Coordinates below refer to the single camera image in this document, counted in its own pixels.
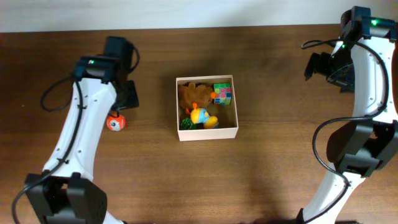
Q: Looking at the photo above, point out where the orange and blue duck toy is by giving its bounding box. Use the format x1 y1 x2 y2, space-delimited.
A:
189 103 219 129

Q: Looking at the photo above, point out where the orange and grey ball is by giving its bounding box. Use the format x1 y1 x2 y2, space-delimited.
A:
106 113 126 131

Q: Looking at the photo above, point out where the pink open cardboard box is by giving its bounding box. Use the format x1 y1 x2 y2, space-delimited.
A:
175 75 239 141

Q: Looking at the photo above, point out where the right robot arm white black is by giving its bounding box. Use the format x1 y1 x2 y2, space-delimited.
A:
295 6 397 223

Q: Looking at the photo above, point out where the green round disc toy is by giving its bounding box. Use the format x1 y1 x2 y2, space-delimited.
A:
180 118 197 131

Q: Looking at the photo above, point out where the brown plush animal toy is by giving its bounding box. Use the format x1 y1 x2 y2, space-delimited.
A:
177 82 216 110

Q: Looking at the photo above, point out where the multicolour puzzle cube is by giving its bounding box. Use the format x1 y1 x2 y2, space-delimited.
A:
213 83 232 105

